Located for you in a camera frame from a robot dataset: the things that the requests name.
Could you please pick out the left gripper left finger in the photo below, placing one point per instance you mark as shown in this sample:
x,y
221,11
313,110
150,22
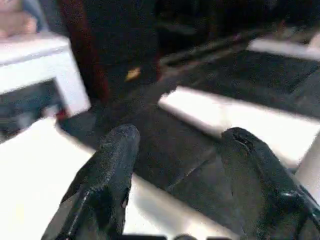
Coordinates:
x,y
100,190

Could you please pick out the white glass-door cabinet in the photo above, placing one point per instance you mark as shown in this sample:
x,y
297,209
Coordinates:
x,y
60,75

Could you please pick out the white plastic children's table top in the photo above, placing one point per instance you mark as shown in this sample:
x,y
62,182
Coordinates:
x,y
30,175

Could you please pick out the black work mat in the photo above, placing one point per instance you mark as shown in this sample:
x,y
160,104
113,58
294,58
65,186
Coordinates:
x,y
165,145

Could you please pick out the small beige tag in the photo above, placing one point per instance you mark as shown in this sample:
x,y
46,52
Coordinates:
x,y
133,74

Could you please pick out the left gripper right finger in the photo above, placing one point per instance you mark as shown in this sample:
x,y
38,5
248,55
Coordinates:
x,y
265,200

